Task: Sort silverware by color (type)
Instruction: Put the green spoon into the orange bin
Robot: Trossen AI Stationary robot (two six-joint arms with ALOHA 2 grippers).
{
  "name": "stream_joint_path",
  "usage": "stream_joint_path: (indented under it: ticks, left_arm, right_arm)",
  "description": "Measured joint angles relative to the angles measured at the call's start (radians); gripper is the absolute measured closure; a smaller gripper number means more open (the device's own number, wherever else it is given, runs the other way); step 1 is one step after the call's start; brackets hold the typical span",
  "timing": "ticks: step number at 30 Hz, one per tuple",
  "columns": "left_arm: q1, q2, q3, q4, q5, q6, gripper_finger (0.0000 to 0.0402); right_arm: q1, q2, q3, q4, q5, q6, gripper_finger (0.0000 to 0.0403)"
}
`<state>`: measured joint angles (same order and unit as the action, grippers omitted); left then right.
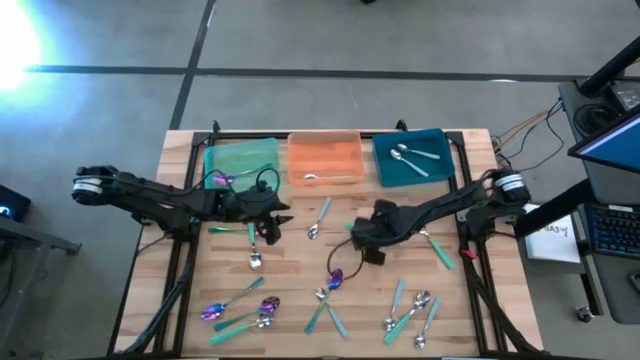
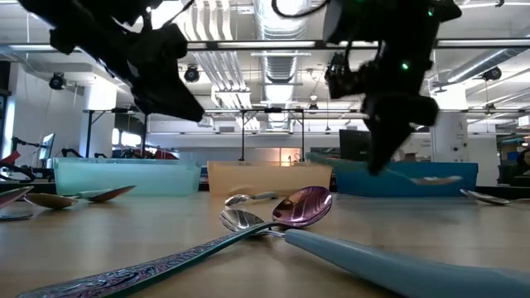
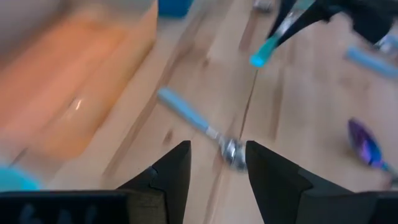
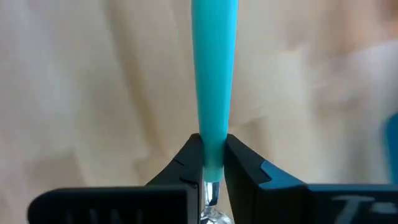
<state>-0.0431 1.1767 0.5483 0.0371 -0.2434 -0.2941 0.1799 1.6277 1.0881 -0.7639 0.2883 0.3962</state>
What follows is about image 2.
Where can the copper spoon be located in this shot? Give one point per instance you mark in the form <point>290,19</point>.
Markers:
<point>112,193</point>

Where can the white column with signs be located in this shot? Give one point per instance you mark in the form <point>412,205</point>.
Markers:
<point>453,136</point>

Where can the purple iridescent spoon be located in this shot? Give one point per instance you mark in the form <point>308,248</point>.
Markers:
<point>12,196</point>

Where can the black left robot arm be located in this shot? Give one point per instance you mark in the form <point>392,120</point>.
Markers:
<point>83,20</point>

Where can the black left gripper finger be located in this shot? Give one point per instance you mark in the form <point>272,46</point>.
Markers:
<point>178,105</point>

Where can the slim grey computer monitor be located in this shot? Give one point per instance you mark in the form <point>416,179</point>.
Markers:
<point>46,147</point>

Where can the dark iridescent spoon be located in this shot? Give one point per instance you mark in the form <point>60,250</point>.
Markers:
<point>14,216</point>

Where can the black computer monitor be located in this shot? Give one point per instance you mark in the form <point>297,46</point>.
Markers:
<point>352,145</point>

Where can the plain white column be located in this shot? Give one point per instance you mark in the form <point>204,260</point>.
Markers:
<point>101,99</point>

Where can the slanted silver ceiling duct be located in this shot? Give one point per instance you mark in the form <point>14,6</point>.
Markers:
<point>480,62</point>

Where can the black metal frame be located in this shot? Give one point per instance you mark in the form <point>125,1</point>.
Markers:
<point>242,136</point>
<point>88,132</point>

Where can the round silver ceiling duct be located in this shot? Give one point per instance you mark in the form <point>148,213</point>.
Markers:
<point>281,66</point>

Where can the white ceiling conduit bundle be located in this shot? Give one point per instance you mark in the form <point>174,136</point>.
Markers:
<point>223,70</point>

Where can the teal translucent plastic bin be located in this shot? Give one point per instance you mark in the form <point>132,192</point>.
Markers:
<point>136,178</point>

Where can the orange translucent plastic bin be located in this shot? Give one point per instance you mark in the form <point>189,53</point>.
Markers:
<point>265,176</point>

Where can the pale metal spoon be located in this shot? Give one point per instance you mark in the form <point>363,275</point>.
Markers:
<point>87,193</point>

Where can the gold spoon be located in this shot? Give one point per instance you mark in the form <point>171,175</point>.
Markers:
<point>51,201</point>

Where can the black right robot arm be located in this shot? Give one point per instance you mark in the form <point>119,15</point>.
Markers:
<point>372,20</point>

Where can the black ceiling spotlight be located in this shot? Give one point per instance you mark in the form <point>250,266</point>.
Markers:
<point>492,73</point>
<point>57,81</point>
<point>191,74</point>

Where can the black rig crossbar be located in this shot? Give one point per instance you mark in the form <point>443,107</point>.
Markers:
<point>213,44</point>

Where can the blue plastic bin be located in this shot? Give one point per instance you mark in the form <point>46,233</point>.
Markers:
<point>439,190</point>

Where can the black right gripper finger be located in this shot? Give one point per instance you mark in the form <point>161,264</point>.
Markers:
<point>385,149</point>

